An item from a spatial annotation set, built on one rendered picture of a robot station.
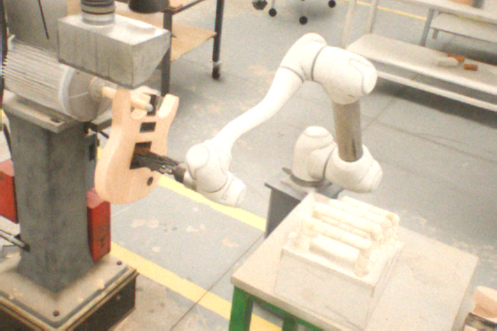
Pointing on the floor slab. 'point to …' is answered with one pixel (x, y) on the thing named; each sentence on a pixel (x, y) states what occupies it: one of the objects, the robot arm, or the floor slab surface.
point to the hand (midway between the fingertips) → (141, 155)
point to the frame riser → (114, 312)
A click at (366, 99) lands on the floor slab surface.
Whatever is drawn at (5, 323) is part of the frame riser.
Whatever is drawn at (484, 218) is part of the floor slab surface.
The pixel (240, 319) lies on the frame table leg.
